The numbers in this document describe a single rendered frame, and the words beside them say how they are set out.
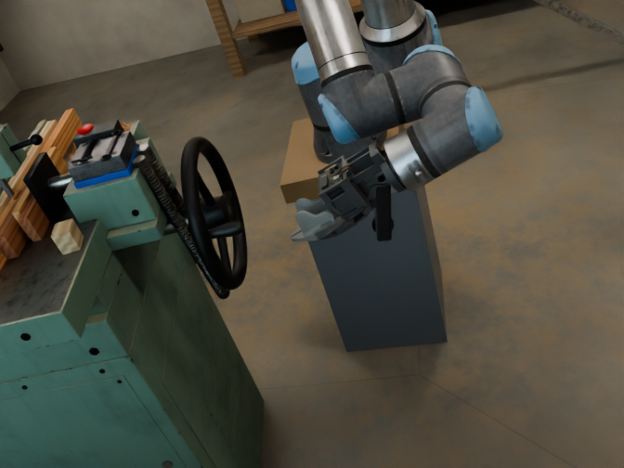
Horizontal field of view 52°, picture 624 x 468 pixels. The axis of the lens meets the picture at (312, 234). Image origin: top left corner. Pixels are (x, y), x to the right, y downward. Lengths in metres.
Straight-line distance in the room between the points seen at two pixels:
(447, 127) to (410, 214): 0.66
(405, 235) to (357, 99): 0.66
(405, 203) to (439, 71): 0.60
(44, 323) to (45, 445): 0.43
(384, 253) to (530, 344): 0.50
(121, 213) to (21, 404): 0.40
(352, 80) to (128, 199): 0.42
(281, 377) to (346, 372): 0.20
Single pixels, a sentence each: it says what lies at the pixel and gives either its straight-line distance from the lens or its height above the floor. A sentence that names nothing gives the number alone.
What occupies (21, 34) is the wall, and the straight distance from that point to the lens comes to 5.10.
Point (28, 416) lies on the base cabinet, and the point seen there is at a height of 0.62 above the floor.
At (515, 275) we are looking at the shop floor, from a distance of 2.09.
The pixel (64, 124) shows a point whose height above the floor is 0.94.
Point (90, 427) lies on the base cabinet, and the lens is 1.34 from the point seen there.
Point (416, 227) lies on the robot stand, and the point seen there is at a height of 0.44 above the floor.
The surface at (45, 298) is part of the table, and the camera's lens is 1.05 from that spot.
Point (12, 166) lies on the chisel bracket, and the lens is 1.21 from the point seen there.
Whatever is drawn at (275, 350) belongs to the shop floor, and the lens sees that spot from 2.05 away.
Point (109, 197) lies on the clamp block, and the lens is 1.14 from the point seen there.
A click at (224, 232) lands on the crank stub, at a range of 1.08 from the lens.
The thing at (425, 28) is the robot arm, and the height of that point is 0.88.
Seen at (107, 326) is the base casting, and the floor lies 0.79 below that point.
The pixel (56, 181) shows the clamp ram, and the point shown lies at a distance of 1.23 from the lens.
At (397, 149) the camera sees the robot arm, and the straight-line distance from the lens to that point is 0.98.
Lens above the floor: 1.44
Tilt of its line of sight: 36 degrees down
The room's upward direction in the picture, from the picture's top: 19 degrees counter-clockwise
